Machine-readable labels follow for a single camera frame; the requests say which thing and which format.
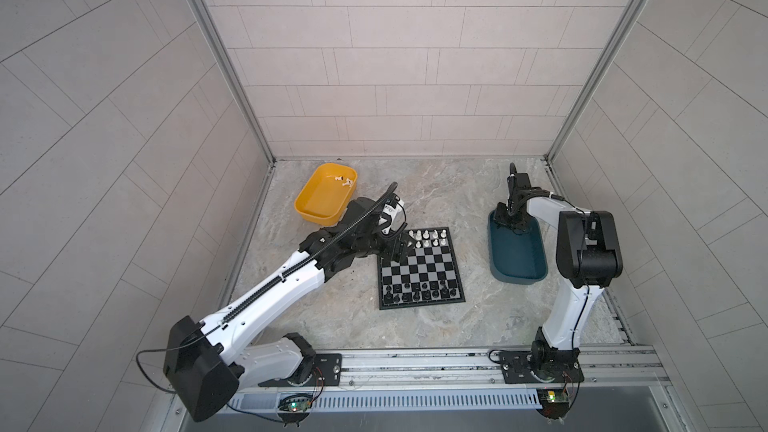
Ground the yellow plastic tub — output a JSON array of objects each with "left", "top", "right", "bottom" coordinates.
[{"left": 294, "top": 163, "right": 358, "bottom": 227}]

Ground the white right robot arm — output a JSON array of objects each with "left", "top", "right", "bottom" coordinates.
[{"left": 488, "top": 165, "right": 623, "bottom": 384}]

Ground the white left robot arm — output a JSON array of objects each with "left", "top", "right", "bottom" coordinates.
[{"left": 163, "top": 183, "right": 413, "bottom": 422}]

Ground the green circuit board left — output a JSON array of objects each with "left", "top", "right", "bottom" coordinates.
[{"left": 277, "top": 393, "right": 314, "bottom": 414}]

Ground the green circuit board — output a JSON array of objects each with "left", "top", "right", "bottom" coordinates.
[
  {"left": 537, "top": 389, "right": 571, "bottom": 420},
  {"left": 277, "top": 393, "right": 314, "bottom": 414}
]

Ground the green circuit board right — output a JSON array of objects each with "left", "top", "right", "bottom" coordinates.
[{"left": 537, "top": 389, "right": 571, "bottom": 420}]

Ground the teal plastic tub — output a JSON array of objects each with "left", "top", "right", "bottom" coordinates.
[{"left": 488, "top": 211, "right": 548, "bottom": 285}]

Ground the black white chessboard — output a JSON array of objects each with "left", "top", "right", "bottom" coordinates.
[{"left": 377, "top": 227, "right": 466, "bottom": 310}]

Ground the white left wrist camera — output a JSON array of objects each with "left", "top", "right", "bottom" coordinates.
[{"left": 379, "top": 195, "right": 406, "bottom": 235}]

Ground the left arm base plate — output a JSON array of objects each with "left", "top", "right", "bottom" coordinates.
[{"left": 259, "top": 353, "right": 343, "bottom": 387}]

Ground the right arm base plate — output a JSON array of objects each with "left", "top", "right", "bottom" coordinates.
[{"left": 493, "top": 350, "right": 584, "bottom": 384}]

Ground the aluminium rail frame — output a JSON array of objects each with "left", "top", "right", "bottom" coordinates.
[{"left": 159, "top": 345, "right": 693, "bottom": 431}]

